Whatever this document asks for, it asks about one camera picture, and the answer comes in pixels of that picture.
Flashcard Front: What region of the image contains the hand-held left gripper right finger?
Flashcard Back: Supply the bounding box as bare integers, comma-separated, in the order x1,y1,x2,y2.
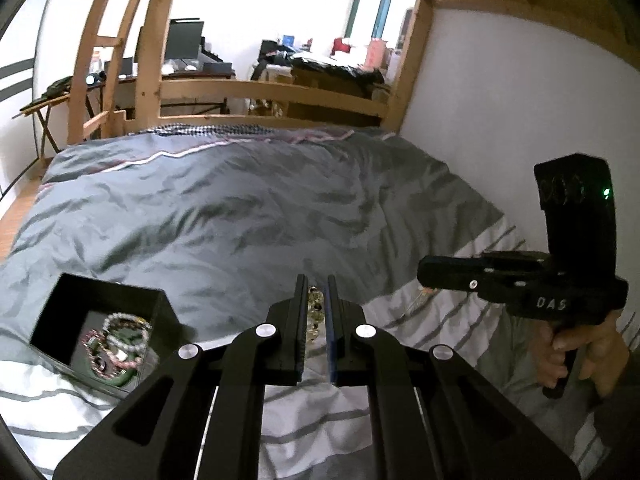
325,274,582,480

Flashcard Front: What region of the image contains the black box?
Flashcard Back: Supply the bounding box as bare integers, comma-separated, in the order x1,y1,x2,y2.
29,273,184,401

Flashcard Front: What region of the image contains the wooden ladder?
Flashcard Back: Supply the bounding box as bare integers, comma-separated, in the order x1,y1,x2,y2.
66,0,163,143

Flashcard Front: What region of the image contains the person's right hand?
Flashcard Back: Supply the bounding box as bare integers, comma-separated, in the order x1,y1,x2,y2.
531,310,630,398

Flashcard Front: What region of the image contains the black desk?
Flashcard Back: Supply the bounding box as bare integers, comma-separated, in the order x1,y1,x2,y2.
85,62,237,116

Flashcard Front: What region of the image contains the checkered bedsheet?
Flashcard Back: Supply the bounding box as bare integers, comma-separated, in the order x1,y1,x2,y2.
122,122,276,137

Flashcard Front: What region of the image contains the pink bead bracelet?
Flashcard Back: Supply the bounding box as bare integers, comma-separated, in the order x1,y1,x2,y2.
80,329,147,380

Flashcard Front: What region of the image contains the pink paper bag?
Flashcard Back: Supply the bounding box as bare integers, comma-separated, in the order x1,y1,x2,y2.
366,40,390,68

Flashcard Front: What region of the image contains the wooden bed frame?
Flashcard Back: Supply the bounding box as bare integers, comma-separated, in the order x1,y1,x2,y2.
132,0,640,133

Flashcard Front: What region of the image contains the grey white striped duvet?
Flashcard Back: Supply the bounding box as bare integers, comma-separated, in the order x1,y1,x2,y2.
0,125,601,480

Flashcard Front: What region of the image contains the white grey-striped wardrobe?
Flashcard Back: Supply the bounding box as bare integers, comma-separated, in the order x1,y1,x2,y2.
0,0,56,111

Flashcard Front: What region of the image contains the black backpack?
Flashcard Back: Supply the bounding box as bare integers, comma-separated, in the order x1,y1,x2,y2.
256,39,293,81

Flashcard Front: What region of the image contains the wooden folding table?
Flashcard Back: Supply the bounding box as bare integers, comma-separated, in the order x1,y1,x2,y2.
12,76,76,161

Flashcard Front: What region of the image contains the dark brown bead bracelet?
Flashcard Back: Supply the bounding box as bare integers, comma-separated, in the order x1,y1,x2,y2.
90,355,122,379

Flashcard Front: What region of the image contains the gold bead bracelet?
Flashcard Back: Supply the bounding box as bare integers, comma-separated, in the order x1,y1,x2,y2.
307,285,327,348

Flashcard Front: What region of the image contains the green bangle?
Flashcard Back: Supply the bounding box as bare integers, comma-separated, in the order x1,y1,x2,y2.
100,327,152,390

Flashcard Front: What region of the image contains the black computer monitor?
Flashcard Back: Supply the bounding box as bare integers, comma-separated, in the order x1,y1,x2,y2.
164,19,206,63

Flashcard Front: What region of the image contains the thin metal stick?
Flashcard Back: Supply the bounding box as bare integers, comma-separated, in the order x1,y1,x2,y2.
412,287,433,317

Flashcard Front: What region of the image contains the white bead bracelet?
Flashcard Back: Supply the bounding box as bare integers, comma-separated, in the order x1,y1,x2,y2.
102,312,152,357

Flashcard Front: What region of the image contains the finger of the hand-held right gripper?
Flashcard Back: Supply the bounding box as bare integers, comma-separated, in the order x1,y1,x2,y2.
416,251,548,307

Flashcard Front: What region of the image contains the black laptop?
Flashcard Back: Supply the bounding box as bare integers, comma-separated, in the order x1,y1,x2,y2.
102,56,136,78

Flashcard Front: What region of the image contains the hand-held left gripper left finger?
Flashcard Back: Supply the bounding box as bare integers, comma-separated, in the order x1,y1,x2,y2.
52,274,308,480

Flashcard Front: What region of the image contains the black cloth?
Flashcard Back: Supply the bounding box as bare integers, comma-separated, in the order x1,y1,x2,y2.
290,56,386,86

